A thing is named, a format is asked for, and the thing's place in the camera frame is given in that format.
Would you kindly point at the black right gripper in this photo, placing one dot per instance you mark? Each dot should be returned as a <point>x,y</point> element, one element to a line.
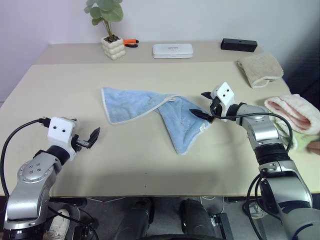
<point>217,102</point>

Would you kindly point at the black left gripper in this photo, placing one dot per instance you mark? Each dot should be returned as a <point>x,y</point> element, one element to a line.
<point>80,143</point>

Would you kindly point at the light blue towel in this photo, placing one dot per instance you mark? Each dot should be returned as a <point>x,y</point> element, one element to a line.
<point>130,105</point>

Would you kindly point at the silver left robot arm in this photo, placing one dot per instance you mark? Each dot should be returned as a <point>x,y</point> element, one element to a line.
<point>30,190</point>

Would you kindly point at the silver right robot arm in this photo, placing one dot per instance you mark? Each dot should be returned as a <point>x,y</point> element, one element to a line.
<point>265,130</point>

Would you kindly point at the folded beige towel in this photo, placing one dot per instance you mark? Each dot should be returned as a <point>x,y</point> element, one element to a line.
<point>260,67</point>

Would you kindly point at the folded pink towel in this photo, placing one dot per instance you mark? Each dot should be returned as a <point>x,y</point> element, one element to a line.
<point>295,112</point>

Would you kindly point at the folded light green towel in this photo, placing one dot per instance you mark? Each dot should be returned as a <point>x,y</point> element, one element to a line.
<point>302,141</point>

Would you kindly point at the person's bare hand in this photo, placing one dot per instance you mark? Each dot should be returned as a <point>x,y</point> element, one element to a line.
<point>314,147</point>

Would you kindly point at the flat white case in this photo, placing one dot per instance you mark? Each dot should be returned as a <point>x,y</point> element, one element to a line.
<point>172,51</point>

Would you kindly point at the long black box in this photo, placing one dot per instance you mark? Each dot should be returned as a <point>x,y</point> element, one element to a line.
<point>238,45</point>

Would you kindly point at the white bubble plant pot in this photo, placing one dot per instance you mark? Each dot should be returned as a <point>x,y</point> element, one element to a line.
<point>113,48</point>

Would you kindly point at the dark rounded shape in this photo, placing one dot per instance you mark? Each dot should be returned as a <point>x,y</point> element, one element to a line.
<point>197,217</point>

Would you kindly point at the grey white shoe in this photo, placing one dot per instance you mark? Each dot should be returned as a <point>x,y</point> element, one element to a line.
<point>255,210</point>

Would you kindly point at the green leafy plant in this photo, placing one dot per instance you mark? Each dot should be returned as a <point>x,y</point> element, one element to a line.
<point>107,7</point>

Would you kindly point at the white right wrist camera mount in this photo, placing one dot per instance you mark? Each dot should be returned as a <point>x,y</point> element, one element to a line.
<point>225,96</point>

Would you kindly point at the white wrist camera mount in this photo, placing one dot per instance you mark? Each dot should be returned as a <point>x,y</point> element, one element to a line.
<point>60,135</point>
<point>225,96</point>

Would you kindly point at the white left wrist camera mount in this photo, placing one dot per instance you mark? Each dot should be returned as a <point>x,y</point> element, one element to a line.
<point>60,135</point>

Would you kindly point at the black floor bracket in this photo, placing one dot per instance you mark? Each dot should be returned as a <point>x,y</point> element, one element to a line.
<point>222,225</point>

